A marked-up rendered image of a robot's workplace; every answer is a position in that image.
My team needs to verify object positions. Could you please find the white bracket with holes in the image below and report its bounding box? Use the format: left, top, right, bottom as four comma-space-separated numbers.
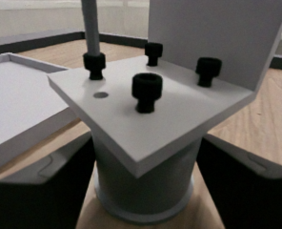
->
47, 0, 282, 178

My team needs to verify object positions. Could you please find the white shallow tray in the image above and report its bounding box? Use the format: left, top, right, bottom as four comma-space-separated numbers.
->
0, 52, 78, 167

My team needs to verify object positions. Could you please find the grey cylinder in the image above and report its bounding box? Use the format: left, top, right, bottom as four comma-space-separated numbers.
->
91, 132, 205, 226

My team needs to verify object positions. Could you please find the red screwdriver handle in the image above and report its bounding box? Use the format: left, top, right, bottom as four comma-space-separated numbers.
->
81, 0, 100, 56

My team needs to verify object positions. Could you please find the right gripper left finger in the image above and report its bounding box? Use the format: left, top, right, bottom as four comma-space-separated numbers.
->
0, 131, 95, 229

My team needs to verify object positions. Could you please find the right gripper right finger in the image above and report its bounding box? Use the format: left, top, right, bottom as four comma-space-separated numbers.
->
196, 133, 282, 229

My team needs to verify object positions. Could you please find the black screw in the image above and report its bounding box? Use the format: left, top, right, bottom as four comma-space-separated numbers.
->
195, 57, 222, 88
144, 43, 163, 67
82, 52, 107, 80
131, 73, 164, 114

